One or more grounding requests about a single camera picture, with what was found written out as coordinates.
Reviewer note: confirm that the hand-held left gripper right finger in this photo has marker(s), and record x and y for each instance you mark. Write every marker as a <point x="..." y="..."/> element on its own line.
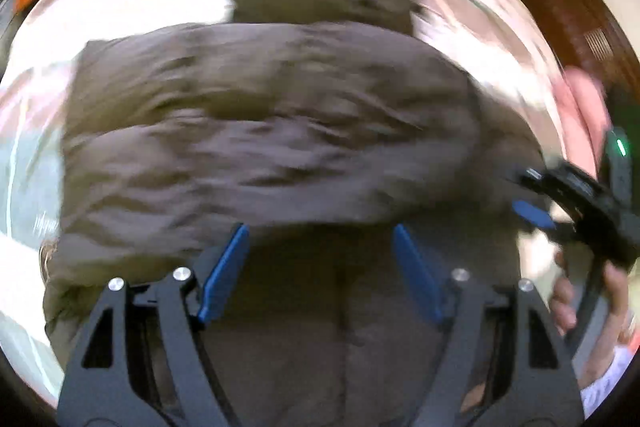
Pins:
<point x="415" y="272"/>

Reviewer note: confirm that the person's right forearm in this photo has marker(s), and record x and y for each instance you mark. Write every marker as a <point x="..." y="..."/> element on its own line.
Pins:
<point x="607" y="377"/>

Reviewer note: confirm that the dark wooden headboard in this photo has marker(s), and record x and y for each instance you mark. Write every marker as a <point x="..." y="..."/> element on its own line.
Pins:
<point x="565" y="17"/>

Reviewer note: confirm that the plaid quilt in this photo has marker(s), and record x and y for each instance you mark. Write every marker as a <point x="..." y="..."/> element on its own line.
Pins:
<point x="30" y="157"/>

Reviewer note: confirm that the dark brown puffer jacket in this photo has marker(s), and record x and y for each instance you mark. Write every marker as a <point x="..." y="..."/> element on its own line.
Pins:
<point x="275" y="117"/>

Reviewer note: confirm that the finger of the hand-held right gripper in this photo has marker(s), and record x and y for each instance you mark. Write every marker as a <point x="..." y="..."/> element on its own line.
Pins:
<point x="532" y="213"/>
<point x="535" y="181"/>

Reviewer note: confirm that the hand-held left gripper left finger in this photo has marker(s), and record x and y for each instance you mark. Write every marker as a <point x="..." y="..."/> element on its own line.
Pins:
<point x="225" y="272"/>

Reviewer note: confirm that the person's right hand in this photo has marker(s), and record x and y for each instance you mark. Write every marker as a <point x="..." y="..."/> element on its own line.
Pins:
<point x="562" y="307"/>

